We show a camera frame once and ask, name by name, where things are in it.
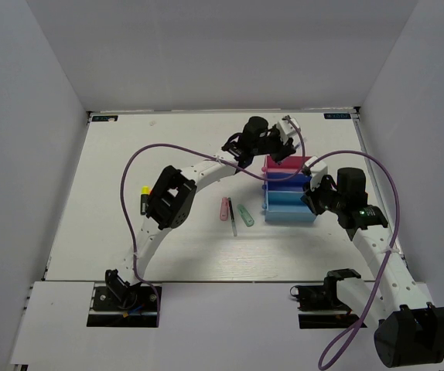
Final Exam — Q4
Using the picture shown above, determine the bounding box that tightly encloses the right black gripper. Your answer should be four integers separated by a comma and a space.
301, 174, 346, 216

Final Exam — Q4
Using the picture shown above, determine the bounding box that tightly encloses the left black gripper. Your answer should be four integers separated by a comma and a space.
252, 124, 297, 163

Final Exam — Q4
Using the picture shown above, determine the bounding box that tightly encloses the green capped black pen refill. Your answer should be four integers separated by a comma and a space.
227, 197, 237, 237

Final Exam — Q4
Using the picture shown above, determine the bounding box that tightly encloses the yellow highlighter marker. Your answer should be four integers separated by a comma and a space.
140, 186, 150, 215

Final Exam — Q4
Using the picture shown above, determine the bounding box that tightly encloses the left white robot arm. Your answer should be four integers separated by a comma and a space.
120, 116, 304, 285

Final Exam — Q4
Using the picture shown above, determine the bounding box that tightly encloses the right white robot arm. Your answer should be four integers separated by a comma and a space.
302, 166, 444, 368

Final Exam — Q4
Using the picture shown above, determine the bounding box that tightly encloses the pink storage bin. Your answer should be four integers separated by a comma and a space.
261, 155, 311, 175

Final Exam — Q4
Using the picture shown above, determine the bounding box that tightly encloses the dark blue storage bin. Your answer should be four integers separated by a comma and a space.
261, 172, 311, 192

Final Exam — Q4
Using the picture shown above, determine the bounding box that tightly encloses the light blue storage bin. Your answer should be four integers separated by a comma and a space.
262, 191, 316, 223

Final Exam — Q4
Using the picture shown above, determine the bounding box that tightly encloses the pink correction tape case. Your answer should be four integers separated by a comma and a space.
219, 197, 229, 221

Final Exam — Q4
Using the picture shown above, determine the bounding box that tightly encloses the green correction tape case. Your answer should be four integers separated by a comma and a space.
237, 204, 254, 227

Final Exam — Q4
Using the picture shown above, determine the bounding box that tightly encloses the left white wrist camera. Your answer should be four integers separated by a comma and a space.
275, 116, 301, 144

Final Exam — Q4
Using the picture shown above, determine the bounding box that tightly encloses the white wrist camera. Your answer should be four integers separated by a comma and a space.
302, 156, 328, 191
275, 116, 301, 144

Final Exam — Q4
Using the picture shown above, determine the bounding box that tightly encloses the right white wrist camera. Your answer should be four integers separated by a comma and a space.
302, 156, 328, 191

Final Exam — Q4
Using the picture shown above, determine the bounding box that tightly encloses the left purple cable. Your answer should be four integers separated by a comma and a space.
120, 115, 308, 328

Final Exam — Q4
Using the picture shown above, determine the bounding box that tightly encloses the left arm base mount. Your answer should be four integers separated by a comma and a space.
86, 285, 162, 328

